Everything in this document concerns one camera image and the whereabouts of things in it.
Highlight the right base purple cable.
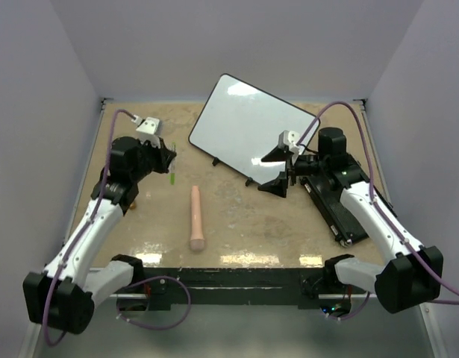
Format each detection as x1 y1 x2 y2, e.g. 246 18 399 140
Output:
324 290 372 321

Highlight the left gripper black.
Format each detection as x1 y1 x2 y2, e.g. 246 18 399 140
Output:
131 137 176 182

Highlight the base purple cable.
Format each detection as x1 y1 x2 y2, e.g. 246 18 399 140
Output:
324 290 372 321
116 275 193 330

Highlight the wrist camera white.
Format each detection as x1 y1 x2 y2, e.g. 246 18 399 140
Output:
277 131 304 154
131 116 162 142

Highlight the wire whiteboard stand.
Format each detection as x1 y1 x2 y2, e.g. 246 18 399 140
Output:
211 157 256 187

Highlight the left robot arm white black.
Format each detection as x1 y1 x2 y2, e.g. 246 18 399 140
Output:
22 136 176 334

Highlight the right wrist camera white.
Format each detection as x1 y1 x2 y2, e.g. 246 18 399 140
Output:
277 131 304 154

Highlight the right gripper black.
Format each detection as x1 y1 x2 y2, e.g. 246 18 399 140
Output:
258 145 328 198

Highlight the white whiteboard black frame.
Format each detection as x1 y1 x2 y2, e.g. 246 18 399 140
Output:
188 74 315 184

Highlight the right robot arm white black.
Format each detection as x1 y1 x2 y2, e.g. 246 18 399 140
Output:
258 127 443 313

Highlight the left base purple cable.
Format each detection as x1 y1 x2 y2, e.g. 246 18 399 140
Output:
116 275 193 330

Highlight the pink toy microphone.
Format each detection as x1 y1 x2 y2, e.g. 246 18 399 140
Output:
189 186 205 251

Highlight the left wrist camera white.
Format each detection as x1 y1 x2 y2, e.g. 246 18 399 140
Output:
131 116 162 142

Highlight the black keyboard case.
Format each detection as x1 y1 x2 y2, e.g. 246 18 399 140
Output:
302 151 398 247

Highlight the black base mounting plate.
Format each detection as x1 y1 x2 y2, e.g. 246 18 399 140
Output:
115 266 368 313

